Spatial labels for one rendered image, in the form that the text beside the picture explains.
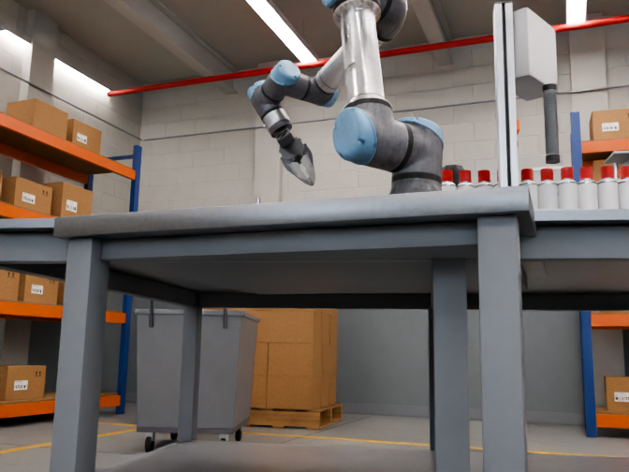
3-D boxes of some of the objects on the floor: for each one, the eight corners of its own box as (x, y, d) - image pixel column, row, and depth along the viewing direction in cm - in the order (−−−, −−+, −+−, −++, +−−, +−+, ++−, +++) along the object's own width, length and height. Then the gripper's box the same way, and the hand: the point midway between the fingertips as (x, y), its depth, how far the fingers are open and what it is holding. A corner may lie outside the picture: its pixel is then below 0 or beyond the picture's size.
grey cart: (162, 436, 443) (170, 293, 459) (256, 438, 441) (261, 295, 457) (120, 457, 355) (132, 279, 372) (237, 460, 353) (243, 281, 370)
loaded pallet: (343, 420, 575) (343, 260, 599) (318, 430, 496) (321, 246, 520) (214, 414, 606) (221, 263, 630) (172, 422, 527) (182, 249, 551)
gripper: (296, 125, 204) (329, 183, 199) (270, 140, 205) (303, 198, 200) (290, 115, 196) (325, 175, 191) (264, 131, 196) (298, 191, 191)
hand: (310, 181), depth 193 cm, fingers closed
